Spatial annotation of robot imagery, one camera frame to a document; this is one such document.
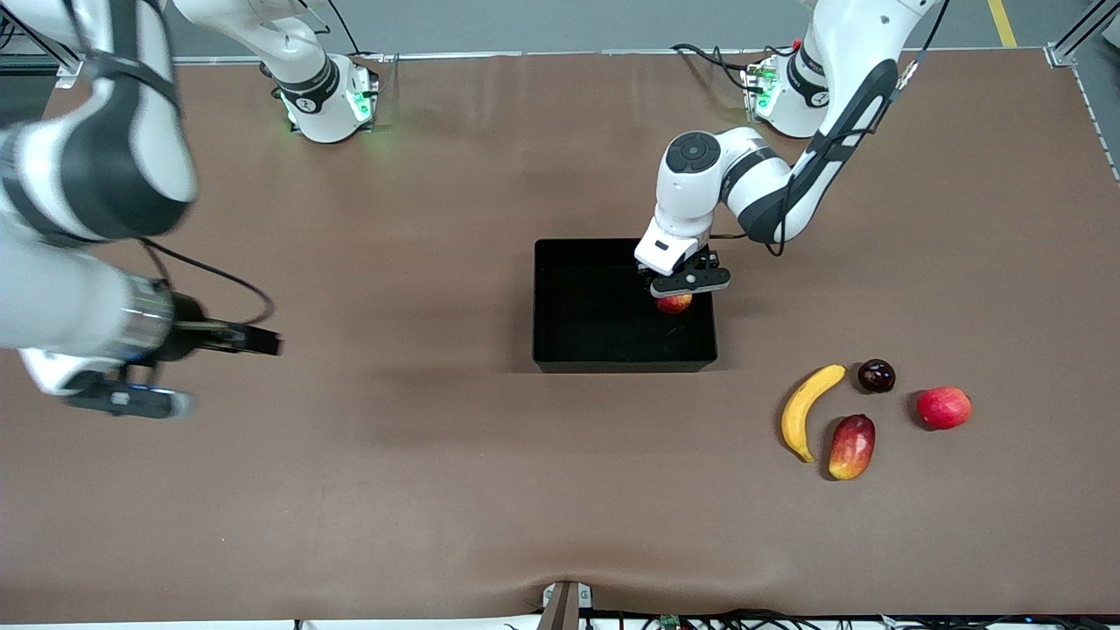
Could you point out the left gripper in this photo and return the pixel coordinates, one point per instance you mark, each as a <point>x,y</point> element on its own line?
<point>642,276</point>

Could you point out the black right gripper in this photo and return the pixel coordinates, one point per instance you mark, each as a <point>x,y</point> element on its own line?
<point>190,330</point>

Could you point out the red yellow apple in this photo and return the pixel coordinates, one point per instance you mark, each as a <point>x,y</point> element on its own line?
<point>674,304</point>

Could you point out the black plastic box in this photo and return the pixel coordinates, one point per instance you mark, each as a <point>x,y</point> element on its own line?
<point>595,324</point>

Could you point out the yellow banana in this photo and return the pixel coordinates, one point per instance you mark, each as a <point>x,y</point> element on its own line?
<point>801,411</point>

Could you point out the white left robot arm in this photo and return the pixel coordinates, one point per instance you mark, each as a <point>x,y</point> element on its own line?
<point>840,105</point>

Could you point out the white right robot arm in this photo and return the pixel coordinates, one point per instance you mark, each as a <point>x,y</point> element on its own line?
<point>105,166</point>

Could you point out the dark purple plum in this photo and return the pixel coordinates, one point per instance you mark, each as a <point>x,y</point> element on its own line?
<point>876,375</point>

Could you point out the red yellow mango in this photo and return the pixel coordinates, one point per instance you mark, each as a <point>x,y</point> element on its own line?
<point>851,447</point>

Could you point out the aluminium frame profile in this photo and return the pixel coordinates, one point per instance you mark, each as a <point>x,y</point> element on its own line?
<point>70,72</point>
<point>1069,48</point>

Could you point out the grey table clamp bracket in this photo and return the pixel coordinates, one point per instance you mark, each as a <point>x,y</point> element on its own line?
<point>564,604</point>

